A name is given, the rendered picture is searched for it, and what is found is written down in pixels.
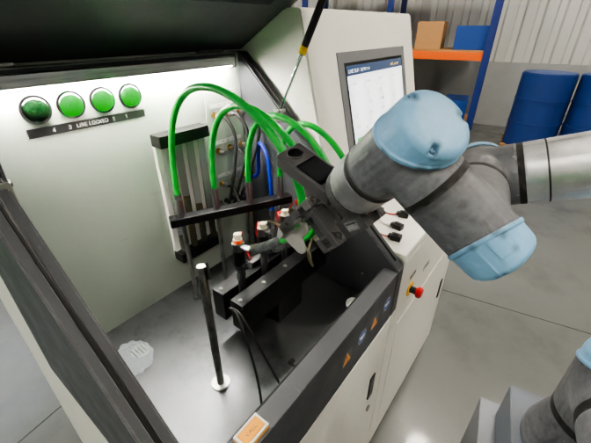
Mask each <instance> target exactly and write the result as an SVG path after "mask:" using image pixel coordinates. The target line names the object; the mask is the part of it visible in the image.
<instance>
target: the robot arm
mask: <svg viewBox="0 0 591 443"><path fill-rule="evenodd" d="M462 115H463V113H462V111H461V110H460V109H459V107H458V106H457V105H456V104H455V103H454V102H453V101H452V100H450V99H449V98H447V97H446V96H444V95H442V94H441V93H439V92H436V91H428V90H420V91H413V92H411V93H408V94H407V95H404V96H403V97H402V98H401V99H400V100H399V101H398V102H397V103H396V104H395V105H394V106H393V107H392V108H390V109H389V110H388V111H387V112H386V113H384V114H382V115H381V116H380V117H379V118H378V119H377V120H376V122H375V124H374V126H373V127H372V128H371V129H370V130H369V131H368V132H367V133H366V134H365V135H364V136H363V137H362V138H361V139H360V140H359V141H358V142H357V143H356V144H355V145H354V147H353V148H352V149H350V151H349V152H348V153H347V154H346V155H345V156H344V157H343V158H342V159H341V160H340V161H339V162H338V163H337V164H336V165H335V167H334V166H333V165H331V164H330V163H328V162H326V161H325V160H324V159H323V158H321V157H320V156H318V155H317V154H315V153H314V152H312V151H311V150H309V149H307V148H306V147H304V146H303V145H302V144H301V143H297V144H295V145H294V146H292V147H290V148H288V149H286V150H284V151H282V152H281V153H280V154H278V155H277V156H276V158H277V165H278V167H279V168H280V169H281V170H282V171H284V172H285V173H286V174H288V175H289V176H290V177H291V178H292V179H294V180H295V181H296V182H297V183H298V184H300V185H301V186H303V187H304V188H305V189H306V190H308V191H309V192H311V193H312V195H311V196H310V197H309V198H307V199H306V200H304V201H303V202H302V203H301V204H300V205H299V206H298V207H297V208H296V209H297V210H296V211H295V212H294V213H293V214H292V215H290V216H289V217H288V218H287V219H286V220H285V221H284V222H283V223H282V224H281V225H280V226H279V228H278V233H277V237H278V238H279V240H280V239H282V238H283V239H285V240H286V241H287V242H288V243H289V244H290V245H291V246H292V247H293V248H294V249H295V250H296V251H297V252H298V253H300V254H303V253H305V252H306V246H305V242H304V237H305V236H306V235H307V234H308V233H309V227H308V225H307V223H306V222H305V221H307V222H308V223H309V225H311V227H312V228H313V229H314V230H313V231H314V232H315V234H316V235H317V237H318V238H319V239H318V240H317V241H316V244H317V245H318V247H319V248H320V250H321V251H322V252H323V253H324V254H325V253H326V252H328V251H331V250H332V249H334V248H336V247H338V246H340V245H341V244H343V243H346V242H347V239H348V238H350V237H352V236H355V235H356V234H359V233H360V232H362V231H363V230H364V229H367V228H368V227H370V226H371V225H372V224H373V223H375V222H376V221H377V220H379V219H380V218H381V217H383V216H384V215H385V214H387V213H386V212H385V211H384V209H383V208H382V205H384V204H385V203H387V202H388V201H390V200H392V199H395V200H396V201H397V202H398V203H399V204H400V205H401V207H402V208H403V209H404V210H405V211H406V212H407V213H408V214H409V215H410V216H411V217H412V218H413V219H414V220H415V221H416V222H417V223H418V224H419V225H420V226H421V227H422V228H423V229H424V231H425V232H426V233H427V234H428V235H429V236H430V237H431V238H432V239H433V240H434V241H435V242H436V244H437V245H438V246H439V247H440V248H441V249H442V250H443V251H444V252H445V253H446V254H447V258H448V259H449V260H452V261H453V262H454V263H456V264H457V265H458V266H459V267H460V268H461V269H462V270H463V271H464V272H465V273H466V274H467V275H468V276H469V277H470V278H472V279H474V280H479V281H489V280H496V279H499V278H501V277H503V276H505V275H508V274H509V273H511V272H513V271H515V270H516V269H518V268H519V267H520V266H522V265H523V264H524V263H525V262H526V261H527V260H528V259H529V258H530V257H531V255H532V254H533V252H534V250H535V248H536V236H535V235H534V233H533V232H532V231H531V230H530V229H529V227H528V226H527V225H526V224H525V222H524V219H523V218H522V217H519V216H518V215H517V213H516V212H515V211H514V210H513V209H512V208H511V205H518V204H528V203H537V202H548V201H560V200H580V199H591V131H587V132H581V133H576V134H566V135H561V136H555V137H550V138H544V139H539V140H534V141H528V142H518V143H512V144H507V145H501V146H498V145H496V144H494V143H491V142H473V143H471V144H469V140H470V130H469V126H468V123H467V122H465V121H464V120H463V119H462ZM468 144H469V145H468ZM368 213H369V216H368V215H367V214H368ZM298 224H299V225H300V226H298V227H297V228H296V226H297V225H298ZM321 241H322V242H321ZM325 247H326V248H325ZM521 436H522V442H523V443H591V338H589V339H588V340H587V341H586V342H585V343H584V344H583V346H582V347H581V348H579V349H578V350H577V351H576V356H575V357H574V359H573V361H572V363H571V365H570V366H569V367H568V369H567V370H566V372H565V374H564V376H563V377H562V379H561V381H560V382H559V384H558V386H557V387H556V389H555V390H554V392H553V394H552V395H551V396H548V397H546V398H544V399H543V400H541V401H539V402H537V403H534V404H532V405H531V406H530V407H529V408H528V409H527V411H526V412H525V414H524V416H523V418H522V421H521Z"/></svg>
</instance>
